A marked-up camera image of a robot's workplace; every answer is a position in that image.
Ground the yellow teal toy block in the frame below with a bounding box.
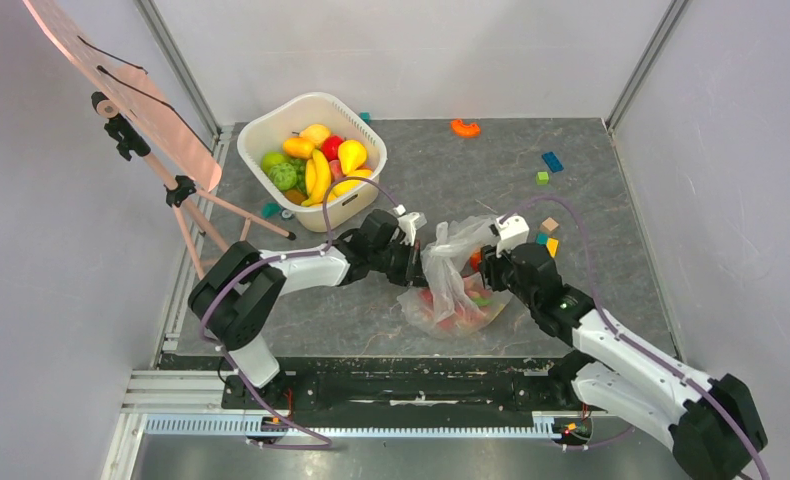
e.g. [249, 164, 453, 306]
[535, 232, 560, 258]

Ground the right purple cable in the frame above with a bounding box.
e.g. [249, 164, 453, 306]
[500, 195, 771, 480]

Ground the purple cable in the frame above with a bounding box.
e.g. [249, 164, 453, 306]
[500, 195, 771, 480]
[198, 176, 403, 450]

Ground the green fake custard apple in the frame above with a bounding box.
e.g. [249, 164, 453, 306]
[268, 162, 298, 192]

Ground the red fake pepper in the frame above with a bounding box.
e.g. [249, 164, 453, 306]
[469, 250, 482, 272]

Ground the teal toy piece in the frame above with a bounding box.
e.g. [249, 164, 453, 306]
[261, 203, 284, 219]

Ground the yellow fake banana bunch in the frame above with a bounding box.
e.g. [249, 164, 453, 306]
[301, 149, 331, 207]

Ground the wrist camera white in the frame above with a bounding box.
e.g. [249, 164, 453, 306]
[393, 204, 427, 246]
[490, 215, 530, 256]

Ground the wooden toy cube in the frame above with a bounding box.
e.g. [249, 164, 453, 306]
[539, 217, 559, 235]

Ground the white plastic basket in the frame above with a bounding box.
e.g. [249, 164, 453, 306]
[237, 92, 387, 232]

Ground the pink perforated board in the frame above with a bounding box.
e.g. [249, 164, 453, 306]
[24, 1, 222, 191]

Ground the blue toy brick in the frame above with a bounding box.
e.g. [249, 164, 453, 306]
[541, 151, 564, 173]

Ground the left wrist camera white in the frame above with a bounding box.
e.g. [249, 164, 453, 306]
[393, 204, 427, 246]

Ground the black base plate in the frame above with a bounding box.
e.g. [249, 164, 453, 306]
[222, 357, 584, 411]

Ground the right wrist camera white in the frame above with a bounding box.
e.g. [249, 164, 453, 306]
[490, 215, 530, 256]

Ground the yellow fake pear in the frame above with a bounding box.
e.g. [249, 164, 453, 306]
[337, 140, 368, 175]

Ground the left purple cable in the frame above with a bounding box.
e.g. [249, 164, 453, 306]
[198, 176, 403, 450]

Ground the clear plastic bag of fruits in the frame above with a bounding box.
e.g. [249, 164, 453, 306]
[397, 215, 512, 339]

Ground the orange curved toy block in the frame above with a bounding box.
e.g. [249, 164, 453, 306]
[450, 118, 481, 138]

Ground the orange yellow fake mango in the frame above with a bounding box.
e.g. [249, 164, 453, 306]
[282, 137, 316, 160]

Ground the fake peach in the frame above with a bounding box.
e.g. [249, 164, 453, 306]
[329, 160, 345, 182]

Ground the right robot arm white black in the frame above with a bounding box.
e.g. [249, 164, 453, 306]
[479, 243, 769, 479]

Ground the red fake apple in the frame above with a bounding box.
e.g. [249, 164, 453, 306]
[320, 135, 344, 162]

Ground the pink tripod stand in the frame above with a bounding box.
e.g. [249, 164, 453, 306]
[91, 91, 296, 278]

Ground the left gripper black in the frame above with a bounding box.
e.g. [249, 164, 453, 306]
[370, 237, 431, 289]

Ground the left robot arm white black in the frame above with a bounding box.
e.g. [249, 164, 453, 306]
[188, 207, 427, 408]

